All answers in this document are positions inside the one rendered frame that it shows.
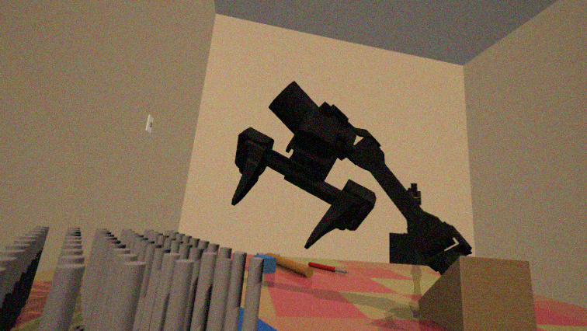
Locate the red-handled screwdriver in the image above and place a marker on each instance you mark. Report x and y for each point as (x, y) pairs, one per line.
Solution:
(324, 267)

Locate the blue block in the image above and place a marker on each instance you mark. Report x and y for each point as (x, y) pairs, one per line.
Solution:
(269, 263)

